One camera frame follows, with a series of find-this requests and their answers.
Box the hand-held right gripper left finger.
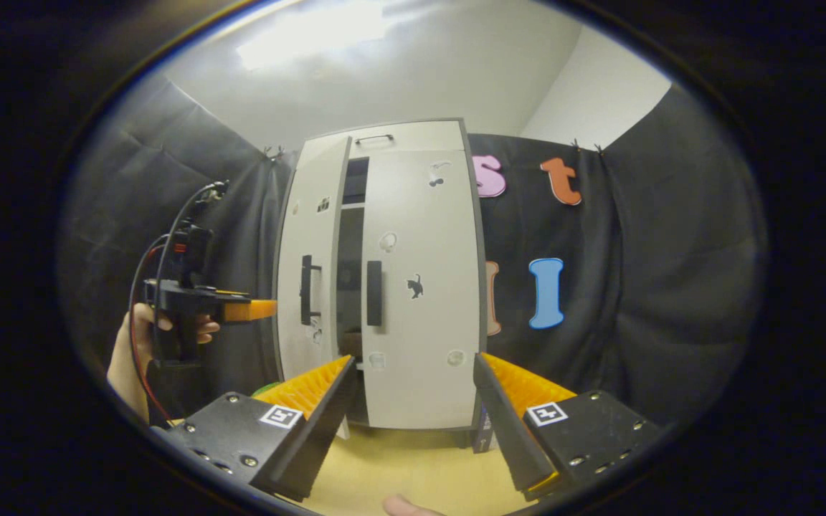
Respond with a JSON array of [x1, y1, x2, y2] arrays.
[[166, 355, 358, 502]]

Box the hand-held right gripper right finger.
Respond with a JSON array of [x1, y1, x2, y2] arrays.
[[472, 353, 665, 501]]

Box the white cabinet door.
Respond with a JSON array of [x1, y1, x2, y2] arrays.
[[359, 147, 486, 431], [275, 136, 352, 440]]

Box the white shoe cabinet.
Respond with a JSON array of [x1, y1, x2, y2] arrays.
[[273, 118, 490, 440]]

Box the white cabinet drawer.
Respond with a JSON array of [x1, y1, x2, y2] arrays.
[[302, 120, 468, 163]]

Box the dark blue box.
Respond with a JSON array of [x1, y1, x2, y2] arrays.
[[472, 401, 497, 454]]

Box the black backdrop cloth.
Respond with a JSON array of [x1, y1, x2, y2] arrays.
[[58, 72, 769, 431]]

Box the red gripper cable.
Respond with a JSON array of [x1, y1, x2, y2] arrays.
[[128, 240, 171, 425]]

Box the black door handle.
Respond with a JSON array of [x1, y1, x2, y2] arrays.
[[366, 260, 384, 328], [300, 254, 323, 326]]

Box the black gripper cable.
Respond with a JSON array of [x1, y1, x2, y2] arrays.
[[151, 181, 232, 359]]

